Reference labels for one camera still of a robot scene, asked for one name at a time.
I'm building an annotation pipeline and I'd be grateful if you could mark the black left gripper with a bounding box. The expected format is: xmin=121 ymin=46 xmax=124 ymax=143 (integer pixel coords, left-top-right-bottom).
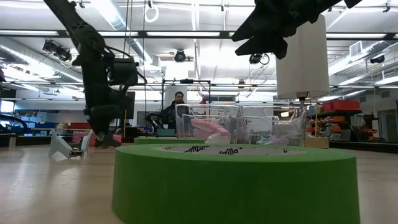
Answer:
xmin=82 ymin=57 xmax=122 ymax=139

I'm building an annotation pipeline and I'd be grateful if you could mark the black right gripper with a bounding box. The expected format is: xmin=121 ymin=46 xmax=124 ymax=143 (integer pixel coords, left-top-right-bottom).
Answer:
xmin=231 ymin=0 xmax=330 ymax=60

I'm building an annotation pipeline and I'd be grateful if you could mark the pink cloth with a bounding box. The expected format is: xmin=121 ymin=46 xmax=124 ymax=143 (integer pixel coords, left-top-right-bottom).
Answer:
xmin=190 ymin=118 xmax=231 ymax=144

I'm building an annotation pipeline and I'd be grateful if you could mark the purple staple remover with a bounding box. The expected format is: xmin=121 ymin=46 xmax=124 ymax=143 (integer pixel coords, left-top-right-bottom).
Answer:
xmin=269 ymin=137 xmax=290 ymax=146

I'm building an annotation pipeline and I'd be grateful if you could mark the black staple remover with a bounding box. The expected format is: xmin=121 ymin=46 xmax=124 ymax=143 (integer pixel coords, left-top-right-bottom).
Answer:
xmin=94 ymin=132 xmax=123 ymax=149

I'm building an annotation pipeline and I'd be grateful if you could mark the green tape roll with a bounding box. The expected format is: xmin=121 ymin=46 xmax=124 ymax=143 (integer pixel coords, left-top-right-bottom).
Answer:
xmin=111 ymin=143 xmax=361 ymax=224

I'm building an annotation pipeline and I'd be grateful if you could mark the black hanging spotlight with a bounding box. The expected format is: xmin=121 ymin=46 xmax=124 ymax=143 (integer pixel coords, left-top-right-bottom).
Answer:
xmin=42 ymin=39 xmax=73 ymax=62
xmin=174 ymin=49 xmax=187 ymax=63
xmin=248 ymin=52 xmax=270 ymax=65
xmin=369 ymin=54 xmax=387 ymax=65

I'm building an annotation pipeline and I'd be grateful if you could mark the red box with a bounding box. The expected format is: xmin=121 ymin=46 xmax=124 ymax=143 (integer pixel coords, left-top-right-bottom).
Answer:
xmin=68 ymin=121 xmax=91 ymax=130

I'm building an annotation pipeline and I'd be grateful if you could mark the black monitor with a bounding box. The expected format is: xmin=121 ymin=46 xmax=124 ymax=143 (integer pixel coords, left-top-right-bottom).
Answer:
xmin=119 ymin=90 xmax=136 ymax=119

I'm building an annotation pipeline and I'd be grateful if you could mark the white paper towel roll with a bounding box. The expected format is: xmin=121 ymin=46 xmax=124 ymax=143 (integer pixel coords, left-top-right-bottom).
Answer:
xmin=275 ymin=14 xmax=330 ymax=149

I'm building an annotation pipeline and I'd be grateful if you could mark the person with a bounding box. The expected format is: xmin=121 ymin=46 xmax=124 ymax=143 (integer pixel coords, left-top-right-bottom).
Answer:
xmin=160 ymin=91 xmax=190 ymax=130

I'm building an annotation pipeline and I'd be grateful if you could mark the clear plastic bin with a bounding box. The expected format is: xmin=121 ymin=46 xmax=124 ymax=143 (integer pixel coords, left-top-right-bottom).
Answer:
xmin=241 ymin=104 xmax=308 ymax=147
xmin=175 ymin=103 xmax=243 ymax=144

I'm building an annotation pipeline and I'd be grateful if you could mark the red storage bin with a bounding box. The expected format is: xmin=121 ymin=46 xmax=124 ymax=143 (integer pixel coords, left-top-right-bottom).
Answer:
xmin=322 ymin=99 xmax=361 ymax=113

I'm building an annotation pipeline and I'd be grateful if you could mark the black storage shelf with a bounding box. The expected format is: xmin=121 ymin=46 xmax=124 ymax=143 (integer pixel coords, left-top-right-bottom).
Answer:
xmin=306 ymin=108 xmax=379 ymax=144

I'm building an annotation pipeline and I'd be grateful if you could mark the black hanging cable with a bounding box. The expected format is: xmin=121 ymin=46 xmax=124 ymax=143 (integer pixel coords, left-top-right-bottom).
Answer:
xmin=123 ymin=0 xmax=130 ymax=60
xmin=142 ymin=0 xmax=148 ymax=138

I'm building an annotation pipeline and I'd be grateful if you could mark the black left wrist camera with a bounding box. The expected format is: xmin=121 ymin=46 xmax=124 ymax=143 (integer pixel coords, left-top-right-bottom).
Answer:
xmin=109 ymin=58 xmax=140 ymax=88

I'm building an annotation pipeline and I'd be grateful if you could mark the black aluminium rig frame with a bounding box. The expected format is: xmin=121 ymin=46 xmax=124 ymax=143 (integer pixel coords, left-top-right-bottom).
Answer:
xmin=0 ymin=29 xmax=398 ymax=40

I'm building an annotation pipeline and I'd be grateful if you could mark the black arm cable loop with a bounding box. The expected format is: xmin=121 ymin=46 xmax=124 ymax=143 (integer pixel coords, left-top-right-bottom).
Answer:
xmin=0 ymin=113 xmax=29 ymax=134

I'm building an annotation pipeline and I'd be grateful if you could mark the black metal frame stand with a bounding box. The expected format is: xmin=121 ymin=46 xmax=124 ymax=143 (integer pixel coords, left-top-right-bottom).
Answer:
xmin=160 ymin=78 xmax=212 ymax=138

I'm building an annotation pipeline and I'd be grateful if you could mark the white hanging ring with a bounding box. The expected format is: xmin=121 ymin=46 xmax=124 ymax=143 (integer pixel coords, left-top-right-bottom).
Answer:
xmin=144 ymin=5 xmax=160 ymax=24

